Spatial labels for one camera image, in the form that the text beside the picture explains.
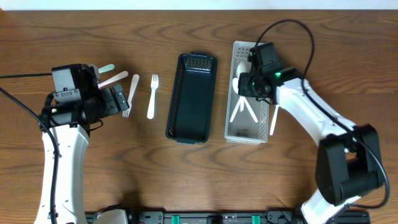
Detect white plastic fork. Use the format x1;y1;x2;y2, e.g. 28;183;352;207
123;74;139;118
147;74;159;119
98;71;129;89

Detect white plastic spoon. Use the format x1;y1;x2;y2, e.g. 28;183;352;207
269;105;280;136
229;78;241;123
236;61;250;78

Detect pale green plastic fork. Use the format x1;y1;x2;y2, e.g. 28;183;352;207
98;64;115;73

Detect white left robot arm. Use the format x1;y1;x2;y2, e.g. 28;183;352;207
35;85;129;223

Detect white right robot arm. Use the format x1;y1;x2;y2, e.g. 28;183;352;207
233;68;390;223

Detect white plastic basket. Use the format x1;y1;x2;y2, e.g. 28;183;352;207
224;40;269;145

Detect dark green plastic basket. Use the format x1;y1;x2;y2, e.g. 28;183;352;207
165;52;218;144

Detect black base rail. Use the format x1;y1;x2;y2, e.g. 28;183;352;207
85;208;371;224

